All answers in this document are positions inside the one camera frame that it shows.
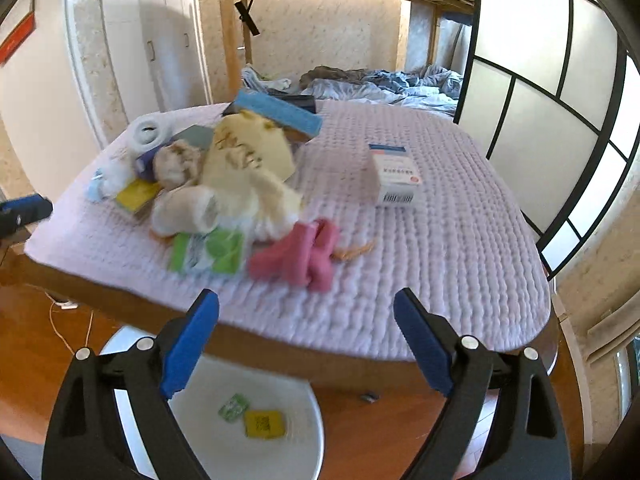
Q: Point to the yellow packet with dark print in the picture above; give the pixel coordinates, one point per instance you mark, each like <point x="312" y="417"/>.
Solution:
<point x="263" y="423"/>

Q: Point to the long blue carton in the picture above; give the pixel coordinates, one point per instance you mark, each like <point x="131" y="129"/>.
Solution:
<point x="280" y="112"/>

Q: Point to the grey flat box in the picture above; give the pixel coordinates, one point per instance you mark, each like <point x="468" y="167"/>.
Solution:
<point x="193" y="136"/>

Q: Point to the purple cloth piece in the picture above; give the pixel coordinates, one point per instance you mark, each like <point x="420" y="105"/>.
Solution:
<point x="145" y="166"/>

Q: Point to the white tape roll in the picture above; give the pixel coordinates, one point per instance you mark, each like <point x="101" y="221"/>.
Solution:
<point x="150" y="130"/>

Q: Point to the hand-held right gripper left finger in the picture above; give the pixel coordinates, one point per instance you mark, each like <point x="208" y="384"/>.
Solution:
<point x="192" y="345"/>

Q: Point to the wooden bunk bed frame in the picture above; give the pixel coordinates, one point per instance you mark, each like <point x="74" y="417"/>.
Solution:
<point x="227" y="35"/>

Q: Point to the purple quilted mat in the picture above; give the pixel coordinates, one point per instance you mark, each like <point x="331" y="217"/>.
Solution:
<point x="425" y="260"/>

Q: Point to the white wardrobe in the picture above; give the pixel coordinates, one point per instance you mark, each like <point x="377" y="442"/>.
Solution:
<point x="150" y="35"/>

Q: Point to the small dark floor object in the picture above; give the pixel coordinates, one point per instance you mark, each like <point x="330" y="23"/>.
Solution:
<point x="370" y="397"/>

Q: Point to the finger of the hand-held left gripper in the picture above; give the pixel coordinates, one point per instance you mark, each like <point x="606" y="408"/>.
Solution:
<point x="30" y="208"/>

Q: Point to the black framed sliding screen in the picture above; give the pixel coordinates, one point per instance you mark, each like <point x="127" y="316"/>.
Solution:
<point x="525" y="60"/>

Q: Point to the white plastic bin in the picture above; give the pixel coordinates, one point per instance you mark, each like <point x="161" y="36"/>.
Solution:
<point x="210" y="435"/>

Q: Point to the plain yellow packet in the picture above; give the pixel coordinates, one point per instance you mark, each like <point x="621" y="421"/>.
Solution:
<point x="137" y="196"/>

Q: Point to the yellow paper bag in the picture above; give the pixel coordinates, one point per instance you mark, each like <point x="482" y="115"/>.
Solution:
<point x="245" y="160"/>

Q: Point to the white power strip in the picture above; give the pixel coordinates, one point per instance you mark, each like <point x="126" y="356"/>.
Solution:
<point x="65" y="303"/>

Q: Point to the small green packet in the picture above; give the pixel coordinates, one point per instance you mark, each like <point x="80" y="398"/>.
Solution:
<point x="234" y="406"/>

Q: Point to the grey brown cloth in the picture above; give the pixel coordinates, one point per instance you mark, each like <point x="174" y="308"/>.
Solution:
<point x="332" y="75"/>

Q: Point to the green and white tissue pack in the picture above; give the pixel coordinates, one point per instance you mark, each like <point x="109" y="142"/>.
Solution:
<point x="207" y="252"/>

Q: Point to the light blue wrapper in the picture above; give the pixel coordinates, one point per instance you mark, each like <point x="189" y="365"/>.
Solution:
<point x="95" y="191"/>

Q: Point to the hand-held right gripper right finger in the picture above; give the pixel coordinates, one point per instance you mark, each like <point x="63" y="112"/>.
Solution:
<point x="422" y="345"/>

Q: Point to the crumpled brown paper ball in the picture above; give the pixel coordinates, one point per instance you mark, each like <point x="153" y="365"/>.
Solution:
<point x="175" y="162"/>

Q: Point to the wooden table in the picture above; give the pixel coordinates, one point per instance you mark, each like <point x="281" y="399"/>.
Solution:
<point x="325" y="370"/>

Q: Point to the blue bedding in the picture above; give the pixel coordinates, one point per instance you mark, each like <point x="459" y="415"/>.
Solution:
<point x="400" y="87"/>

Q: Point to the red and white wall poster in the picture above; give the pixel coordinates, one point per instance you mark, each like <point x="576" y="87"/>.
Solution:
<point x="17" y="37"/>

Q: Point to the pink cloth piece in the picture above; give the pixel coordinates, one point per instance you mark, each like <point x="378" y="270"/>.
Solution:
<point x="300" y="255"/>

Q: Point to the white plastic bag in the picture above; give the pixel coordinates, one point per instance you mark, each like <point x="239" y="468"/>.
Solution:
<point x="117" y="172"/>

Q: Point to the white paper towel wad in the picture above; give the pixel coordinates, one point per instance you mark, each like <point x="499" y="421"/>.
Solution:
<point x="185" y="212"/>

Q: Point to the white medicine box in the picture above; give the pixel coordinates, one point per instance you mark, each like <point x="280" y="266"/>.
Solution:
<point x="395" y="175"/>

